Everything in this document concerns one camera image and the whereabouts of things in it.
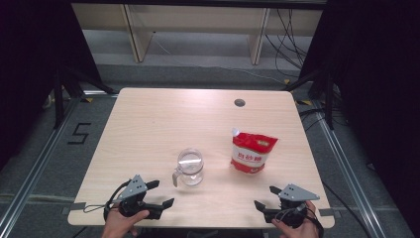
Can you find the white shelf unit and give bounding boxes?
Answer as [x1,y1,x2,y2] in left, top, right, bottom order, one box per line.
[71,3,323,65]

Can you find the black metal stand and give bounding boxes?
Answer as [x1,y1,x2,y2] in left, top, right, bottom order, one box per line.
[283,65,335,130]
[52,65,117,130]

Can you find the black curtain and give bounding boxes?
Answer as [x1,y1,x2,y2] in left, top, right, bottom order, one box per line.
[298,0,420,229]
[0,0,103,170]

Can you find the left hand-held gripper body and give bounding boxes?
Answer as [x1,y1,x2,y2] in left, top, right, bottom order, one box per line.
[116,174,164,221]

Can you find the red and white sugar bag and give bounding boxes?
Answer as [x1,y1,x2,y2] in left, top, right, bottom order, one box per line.
[230,128,279,176]

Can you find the black gripper strap cable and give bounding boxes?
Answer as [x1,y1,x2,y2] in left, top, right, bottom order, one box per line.
[82,179,133,222]
[276,204,325,238]

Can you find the person's left hand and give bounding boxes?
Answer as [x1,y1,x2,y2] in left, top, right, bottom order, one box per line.
[101,207,151,238]

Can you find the bundle of black cables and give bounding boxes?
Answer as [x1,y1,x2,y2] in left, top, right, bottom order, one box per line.
[265,9,310,78]

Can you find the black left gripper strap cable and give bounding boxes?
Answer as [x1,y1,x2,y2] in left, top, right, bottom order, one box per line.
[82,179,133,222]

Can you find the aluminium floor rail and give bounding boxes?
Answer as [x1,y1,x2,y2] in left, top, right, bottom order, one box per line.
[0,98,80,229]
[313,108,414,238]

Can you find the person's right hand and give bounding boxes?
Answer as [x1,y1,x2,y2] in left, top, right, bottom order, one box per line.
[270,200,320,238]

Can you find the clear glass jar with handle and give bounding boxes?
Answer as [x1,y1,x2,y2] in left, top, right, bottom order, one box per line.
[171,148,205,188]

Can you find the black floor cable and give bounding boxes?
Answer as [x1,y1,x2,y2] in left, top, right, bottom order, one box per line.
[321,181,374,238]

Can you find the black right gripper strap cable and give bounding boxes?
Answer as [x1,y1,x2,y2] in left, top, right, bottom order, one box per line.
[276,204,325,238]

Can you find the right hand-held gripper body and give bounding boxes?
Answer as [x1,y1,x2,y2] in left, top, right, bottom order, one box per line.
[263,183,321,228]

